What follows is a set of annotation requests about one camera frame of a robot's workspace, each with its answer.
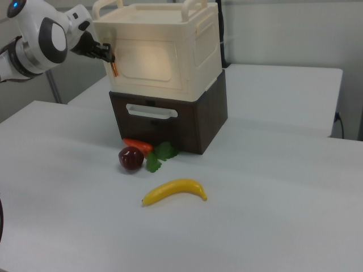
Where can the orange toy carrot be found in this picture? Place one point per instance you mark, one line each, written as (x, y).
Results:
(139, 144)

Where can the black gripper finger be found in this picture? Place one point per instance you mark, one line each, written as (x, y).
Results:
(106, 58)
(105, 48)

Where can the red toy apple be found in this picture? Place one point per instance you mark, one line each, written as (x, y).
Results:
(131, 158)

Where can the cream plastic cabinet box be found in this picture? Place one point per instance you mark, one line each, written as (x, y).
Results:
(153, 37)

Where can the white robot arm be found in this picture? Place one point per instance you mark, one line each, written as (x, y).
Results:
(42, 42)

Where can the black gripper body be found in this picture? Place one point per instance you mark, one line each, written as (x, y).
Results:
(86, 46)

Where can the dark brown drawer box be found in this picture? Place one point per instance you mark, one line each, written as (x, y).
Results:
(181, 124)

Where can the yellow toy banana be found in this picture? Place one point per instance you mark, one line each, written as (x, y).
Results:
(173, 190)

